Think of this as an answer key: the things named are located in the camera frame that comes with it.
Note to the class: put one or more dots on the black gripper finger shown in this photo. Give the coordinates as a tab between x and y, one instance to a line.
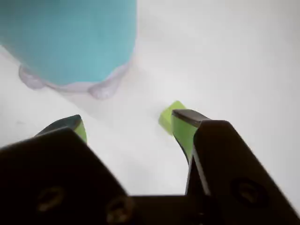
234	168
47	178

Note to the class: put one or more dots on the green cube block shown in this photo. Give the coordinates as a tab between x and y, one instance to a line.
165	119

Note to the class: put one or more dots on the teal cartoon trash bin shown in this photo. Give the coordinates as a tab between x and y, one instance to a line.
70	39

